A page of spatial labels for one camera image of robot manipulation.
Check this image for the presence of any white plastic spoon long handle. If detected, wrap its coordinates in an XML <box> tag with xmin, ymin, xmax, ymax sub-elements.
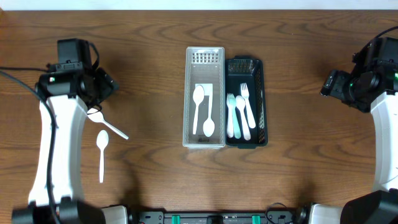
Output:
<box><xmin>193</xmin><ymin>85</ymin><xmax>205</xmax><ymax>135</ymax></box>

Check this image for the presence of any white plastic utensil handle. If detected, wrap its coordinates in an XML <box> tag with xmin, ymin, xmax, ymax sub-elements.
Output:
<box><xmin>240</xmin><ymin>83</ymin><xmax>256</xmax><ymax>129</ymax></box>

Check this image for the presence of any pale green plastic spoon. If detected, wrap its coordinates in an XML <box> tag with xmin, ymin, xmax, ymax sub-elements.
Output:
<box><xmin>203</xmin><ymin>93</ymin><xmax>215</xmax><ymax>137</ymax></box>

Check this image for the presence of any white plastic fork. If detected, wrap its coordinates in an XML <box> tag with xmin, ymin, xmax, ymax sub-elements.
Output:
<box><xmin>226</xmin><ymin>93</ymin><xmax>234</xmax><ymax>138</ymax></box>

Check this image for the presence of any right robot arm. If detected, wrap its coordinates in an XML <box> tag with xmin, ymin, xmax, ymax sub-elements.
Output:
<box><xmin>293</xmin><ymin>35</ymin><xmax>397</xmax><ymax>223</ymax></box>

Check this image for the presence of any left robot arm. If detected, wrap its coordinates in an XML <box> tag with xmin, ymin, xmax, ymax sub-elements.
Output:
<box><xmin>12</xmin><ymin>39</ymin><xmax>119</xmax><ymax>223</ymax></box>

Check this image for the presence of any clear perforated plastic basket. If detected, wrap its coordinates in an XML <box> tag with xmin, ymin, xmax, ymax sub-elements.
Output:
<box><xmin>182</xmin><ymin>47</ymin><xmax>226</xmax><ymax>149</ymax></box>

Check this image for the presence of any black perforated plastic basket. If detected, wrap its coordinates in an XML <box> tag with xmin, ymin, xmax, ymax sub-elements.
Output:
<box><xmin>225</xmin><ymin>56</ymin><xmax>268</xmax><ymax>149</ymax></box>

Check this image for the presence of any white spoon in black basket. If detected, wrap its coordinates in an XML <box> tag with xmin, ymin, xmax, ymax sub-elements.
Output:
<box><xmin>236</xmin><ymin>95</ymin><xmax>251</xmax><ymax>141</ymax></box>

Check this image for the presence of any black cable left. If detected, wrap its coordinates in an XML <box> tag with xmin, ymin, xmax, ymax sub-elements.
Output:
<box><xmin>0</xmin><ymin>66</ymin><xmax>63</xmax><ymax>224</ymax></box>

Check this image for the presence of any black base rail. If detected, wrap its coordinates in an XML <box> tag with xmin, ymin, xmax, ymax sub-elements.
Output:
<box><xmin>127</xmin><ymin>203</ymin><xmax>310</xmax><ymax>224</ymax></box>

